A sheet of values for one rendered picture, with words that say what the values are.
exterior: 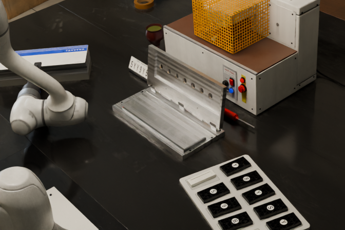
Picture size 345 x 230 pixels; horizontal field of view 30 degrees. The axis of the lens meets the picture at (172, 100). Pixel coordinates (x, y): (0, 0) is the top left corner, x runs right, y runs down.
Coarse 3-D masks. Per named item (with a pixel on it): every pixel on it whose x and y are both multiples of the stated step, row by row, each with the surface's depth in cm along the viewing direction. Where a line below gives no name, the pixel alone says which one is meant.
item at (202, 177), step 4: (204, 172) 221; (208, 172) 221; (212, 172) 221; (196, 176) 220; (200, 176) 220; (204, 176) 220; (208, 176) 220; (212, 176) 220; (188, 180) 219; (192, 180) 219; (196, 180) 219; (200, 180) 218; (204, 180) 219; (192, 184) 217; (196, 184) 218
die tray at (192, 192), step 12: (216, 168) 224; (252, 168) 223; (180, 180) 221; (216, 180) 219; (228, 180) 219; (264, 180) 217; (192, 192) 216; (240, 192) 214; (276, 192) 212; (204, 204) 210; (240, 204) 209; (252, 204) 209; (288, 204) 207; (204, 216) 206; (228, 216) 205; (252, 216) 204; (276, 216) 203; (300, 216) 202; (216, 228) 201; (240, 228) 200; (252, 228) 200; (264, 228) 200; (300, 228) 198
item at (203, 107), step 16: (160, 64) 258; (176, 64) 249; (160, 80) 258; (176, 80) 251; (192, 80) 244; (208, 80) 234; (176, 96) 252; (192, 96) 246; (208, 96) 238; (224, 96) 231; (192, 112) 248; (208, 112) 239
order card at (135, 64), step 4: (132, 56) 281; (132, 60) 281; (136, 60) 279; (132, 64) 281; (136, 64) 279; (140, 64) 277; (144, 64) 275; (132, 68) 281; (136, 68) 279; (140, 68) 277; (144, 68) 275; (140, 72) 277; (144, 72) 275; (144, 76) 276
